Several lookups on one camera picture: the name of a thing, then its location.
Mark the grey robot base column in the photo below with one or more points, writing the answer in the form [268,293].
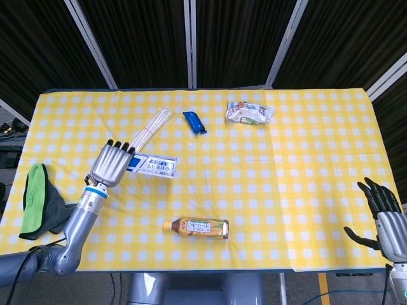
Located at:
[194,289]

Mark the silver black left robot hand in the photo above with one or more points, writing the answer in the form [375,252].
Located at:
[109,165]

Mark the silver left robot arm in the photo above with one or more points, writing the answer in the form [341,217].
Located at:
[79,222]

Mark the yellow white checkered tablecloth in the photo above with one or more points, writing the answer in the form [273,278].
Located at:
[241,178]

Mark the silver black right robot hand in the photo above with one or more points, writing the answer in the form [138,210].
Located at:
[391,232]

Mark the bundle of white straws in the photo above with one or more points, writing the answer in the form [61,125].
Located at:
[153,126]

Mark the black partition panel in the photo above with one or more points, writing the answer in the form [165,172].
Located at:
[392,143]
[140,41]
[35,47]
[346,41]
[238,41]

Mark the crumpled white green snack bag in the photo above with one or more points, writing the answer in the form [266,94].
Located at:
[248,112]

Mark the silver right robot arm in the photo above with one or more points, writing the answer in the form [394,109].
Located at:
[399,282]

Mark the yellow corn tea bottle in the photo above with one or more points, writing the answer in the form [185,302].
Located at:
[203,228]

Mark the white blue packet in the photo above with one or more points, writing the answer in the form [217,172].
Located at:
[157,166]

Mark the white partition post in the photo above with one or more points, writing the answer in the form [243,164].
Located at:
[284,44]
[386,76]
[190,41]
[14,112]
[92,44]

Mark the grey table leg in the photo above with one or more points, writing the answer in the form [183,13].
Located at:
[282,289]

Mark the blue snack packet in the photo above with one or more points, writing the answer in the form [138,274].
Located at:
[193,122]

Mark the green grey microfibre cloth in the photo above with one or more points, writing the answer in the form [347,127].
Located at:
[36,203]

